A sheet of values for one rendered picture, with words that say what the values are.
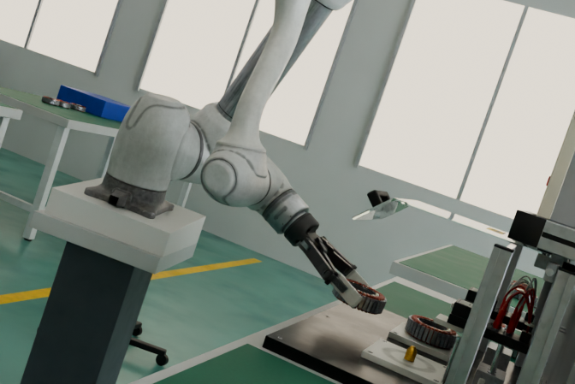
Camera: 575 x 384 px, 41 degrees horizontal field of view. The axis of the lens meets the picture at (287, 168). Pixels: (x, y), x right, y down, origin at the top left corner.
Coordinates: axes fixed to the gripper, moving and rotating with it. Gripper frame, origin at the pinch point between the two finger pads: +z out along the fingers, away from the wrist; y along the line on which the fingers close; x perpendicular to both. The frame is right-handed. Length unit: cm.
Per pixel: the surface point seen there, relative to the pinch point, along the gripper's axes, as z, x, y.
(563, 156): 9, 47, 24
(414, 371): 18.3, 3.0, 19.4
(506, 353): 28.8, 12.9, -8.7
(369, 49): -180, 32, -460
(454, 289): 11, -6, -144
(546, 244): 17, 36, 35
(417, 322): 12.3, 3.7, -7.1
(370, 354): 11.0, -0.9, 20.4
